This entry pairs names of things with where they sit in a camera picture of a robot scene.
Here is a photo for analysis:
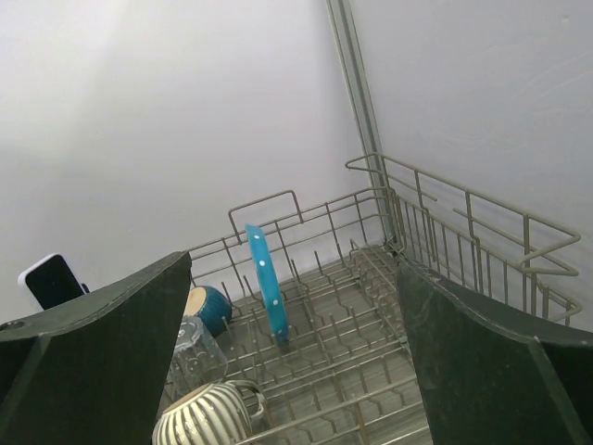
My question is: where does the grey wire dish rack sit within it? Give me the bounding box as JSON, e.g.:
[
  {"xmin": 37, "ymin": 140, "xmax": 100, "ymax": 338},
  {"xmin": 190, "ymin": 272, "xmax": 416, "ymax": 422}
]
[{"xmin": 189, "ymin": 155, "xmax": 582, "ymax": 444}]

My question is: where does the dark blue ceramic cup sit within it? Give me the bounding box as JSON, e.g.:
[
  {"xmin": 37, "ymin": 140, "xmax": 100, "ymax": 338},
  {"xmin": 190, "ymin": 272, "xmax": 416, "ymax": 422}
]
[{"xmin": 184, "ymin": 286, "xmax": 233, "ymax": 337}]

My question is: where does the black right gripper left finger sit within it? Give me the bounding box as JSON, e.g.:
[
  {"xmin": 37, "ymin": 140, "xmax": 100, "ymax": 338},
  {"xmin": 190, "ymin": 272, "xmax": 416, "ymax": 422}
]
[{"xmin": 1, "ymin": 251, "xmax": 191, "ymax": 444}]

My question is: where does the striped white ceramic mug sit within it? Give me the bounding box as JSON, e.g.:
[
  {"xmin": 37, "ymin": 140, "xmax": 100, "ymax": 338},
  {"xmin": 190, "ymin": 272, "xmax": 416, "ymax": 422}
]
[{"xmin": 152, "ymin": 380, "xmax": 267, "ymax": 444}]

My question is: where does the blue polka dot plate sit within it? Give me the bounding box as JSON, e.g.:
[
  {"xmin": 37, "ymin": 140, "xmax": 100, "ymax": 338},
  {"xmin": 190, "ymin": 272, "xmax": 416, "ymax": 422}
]
[{"xmin": 245, "ymin": 224, "xmax": 289, "ymax": 345}]

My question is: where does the grey aluminium corner post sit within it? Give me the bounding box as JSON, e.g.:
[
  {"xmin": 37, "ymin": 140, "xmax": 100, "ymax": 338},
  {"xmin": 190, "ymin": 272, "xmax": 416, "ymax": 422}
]
[{"xmin": 326, "ymin": 0, "xmax": 396, "ymax": 240}]

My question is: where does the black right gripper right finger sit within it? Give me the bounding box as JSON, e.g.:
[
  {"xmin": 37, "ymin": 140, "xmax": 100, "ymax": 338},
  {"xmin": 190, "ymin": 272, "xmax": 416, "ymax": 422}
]
[{"xmin": 397, "ymin": 259, "xmax": 592, "ymax": 444}]

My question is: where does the phone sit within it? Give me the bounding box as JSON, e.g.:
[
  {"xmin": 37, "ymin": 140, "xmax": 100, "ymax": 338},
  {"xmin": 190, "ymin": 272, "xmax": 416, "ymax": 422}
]
[{"xmin": 18, "ymin": 253, "xmax": 85, "ymax": 310}]

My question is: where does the clear drinking glass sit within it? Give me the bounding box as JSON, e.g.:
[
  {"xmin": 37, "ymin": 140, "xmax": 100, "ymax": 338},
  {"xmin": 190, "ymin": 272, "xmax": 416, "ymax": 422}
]
[{"xmin": 164, "ymin": 315, "xmax": 228, "ymax": 403}]

